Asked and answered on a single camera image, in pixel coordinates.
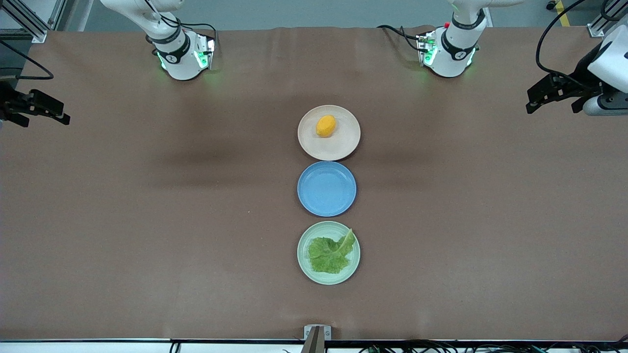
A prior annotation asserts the yellow lemon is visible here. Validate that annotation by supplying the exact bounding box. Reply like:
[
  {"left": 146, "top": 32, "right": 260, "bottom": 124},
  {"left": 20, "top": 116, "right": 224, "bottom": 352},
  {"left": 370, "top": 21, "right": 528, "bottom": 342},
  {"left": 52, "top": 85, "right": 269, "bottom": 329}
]
[{"left": 315, "top": 115, "right": 337, "bottom": 138}]

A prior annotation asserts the green lettuce leaf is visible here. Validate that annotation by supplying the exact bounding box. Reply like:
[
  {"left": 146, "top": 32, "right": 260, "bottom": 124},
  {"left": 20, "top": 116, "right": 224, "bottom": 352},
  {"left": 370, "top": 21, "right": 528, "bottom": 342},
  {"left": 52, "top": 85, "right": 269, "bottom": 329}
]
[{"left": 308, "top": 228, "right": 356, "bottom": 275}]

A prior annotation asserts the brown table cover sheet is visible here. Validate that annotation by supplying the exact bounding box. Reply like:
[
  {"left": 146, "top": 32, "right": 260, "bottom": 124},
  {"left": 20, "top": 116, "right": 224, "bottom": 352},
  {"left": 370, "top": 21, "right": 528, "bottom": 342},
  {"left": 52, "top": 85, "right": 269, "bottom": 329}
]
[{"left": 0, "top": 25, "right": 628, "bottom": 342}]

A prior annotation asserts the beige round plate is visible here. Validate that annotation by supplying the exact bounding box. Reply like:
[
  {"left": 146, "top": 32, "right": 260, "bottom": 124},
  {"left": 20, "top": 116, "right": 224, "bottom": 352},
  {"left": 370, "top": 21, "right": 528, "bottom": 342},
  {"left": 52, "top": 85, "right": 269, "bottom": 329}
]
[{"left": 297, "top": 105, "right": 361, "bottom": 161}]

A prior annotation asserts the blue round plate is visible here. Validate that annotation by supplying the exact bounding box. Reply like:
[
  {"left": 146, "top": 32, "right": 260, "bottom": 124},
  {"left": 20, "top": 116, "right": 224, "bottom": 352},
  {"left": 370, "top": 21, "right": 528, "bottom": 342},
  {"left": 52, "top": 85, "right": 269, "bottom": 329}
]
[{"left": 297, "top": 161, "right": 357, "bottom": 217}]

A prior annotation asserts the light green round plate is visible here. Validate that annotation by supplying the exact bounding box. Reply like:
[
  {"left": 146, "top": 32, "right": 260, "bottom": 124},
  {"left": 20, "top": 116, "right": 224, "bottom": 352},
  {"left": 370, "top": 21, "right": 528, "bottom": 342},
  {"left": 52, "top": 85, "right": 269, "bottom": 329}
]
[{"left": 297, "top": 221, "right": 361, "bottom": 285}]

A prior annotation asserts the aluminium frame profile with foot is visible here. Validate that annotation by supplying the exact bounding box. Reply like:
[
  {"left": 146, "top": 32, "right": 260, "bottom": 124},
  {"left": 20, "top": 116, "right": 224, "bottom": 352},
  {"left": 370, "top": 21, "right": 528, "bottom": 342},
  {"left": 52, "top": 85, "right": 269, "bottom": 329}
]
[{"left": 587, "top": 11, "right": 620, "bottom": 38}]

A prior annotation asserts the thick aluminium frame profile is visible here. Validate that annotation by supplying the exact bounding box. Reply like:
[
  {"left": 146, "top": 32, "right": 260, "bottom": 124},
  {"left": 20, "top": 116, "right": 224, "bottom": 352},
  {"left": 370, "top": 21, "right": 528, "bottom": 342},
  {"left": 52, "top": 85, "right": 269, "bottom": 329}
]
[{"left": 0, "top": 0, "right": 50, "bottom": 44}]

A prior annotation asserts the thin aluminium frame profile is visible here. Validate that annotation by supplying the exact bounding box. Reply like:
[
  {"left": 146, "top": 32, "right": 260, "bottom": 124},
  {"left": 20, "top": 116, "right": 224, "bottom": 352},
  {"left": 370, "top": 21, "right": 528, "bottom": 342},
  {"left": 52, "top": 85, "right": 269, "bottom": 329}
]
[{"left": 47, "top": 0, "right": 68, "bottom": 30}]

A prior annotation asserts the black right arm base cable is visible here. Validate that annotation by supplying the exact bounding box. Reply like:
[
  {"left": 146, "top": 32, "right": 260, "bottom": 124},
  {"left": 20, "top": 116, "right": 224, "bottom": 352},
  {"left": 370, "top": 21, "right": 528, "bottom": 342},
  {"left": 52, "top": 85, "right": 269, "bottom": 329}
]
[{"left": 146, "top": 0, "right": 219, "bottom": 54}]

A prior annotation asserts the black arm base cable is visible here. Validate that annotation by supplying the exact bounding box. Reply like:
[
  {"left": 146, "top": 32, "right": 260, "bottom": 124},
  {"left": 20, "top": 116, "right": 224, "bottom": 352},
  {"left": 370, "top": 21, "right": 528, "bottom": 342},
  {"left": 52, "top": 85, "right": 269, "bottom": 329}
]
[
  {"left": 146, "top": 0, "right": 219, "bottom": 54},
  {"left": 377, "top": 25, "right": 423, "bottom": 52}
]

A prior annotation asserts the black left arm base cable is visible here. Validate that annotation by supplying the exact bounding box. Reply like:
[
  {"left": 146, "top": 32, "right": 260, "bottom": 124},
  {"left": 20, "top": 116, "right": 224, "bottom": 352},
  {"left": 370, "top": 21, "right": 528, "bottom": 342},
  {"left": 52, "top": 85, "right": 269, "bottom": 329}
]
[{"left": 377, "top": 25, "right": 423, "bottom": 52}]

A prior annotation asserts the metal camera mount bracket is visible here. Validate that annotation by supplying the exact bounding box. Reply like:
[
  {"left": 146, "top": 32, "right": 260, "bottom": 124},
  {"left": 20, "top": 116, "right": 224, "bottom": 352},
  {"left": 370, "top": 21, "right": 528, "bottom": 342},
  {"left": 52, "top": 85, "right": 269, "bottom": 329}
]
[{"left": 300, "top": 325, "right": 332, "bottom": 353}]

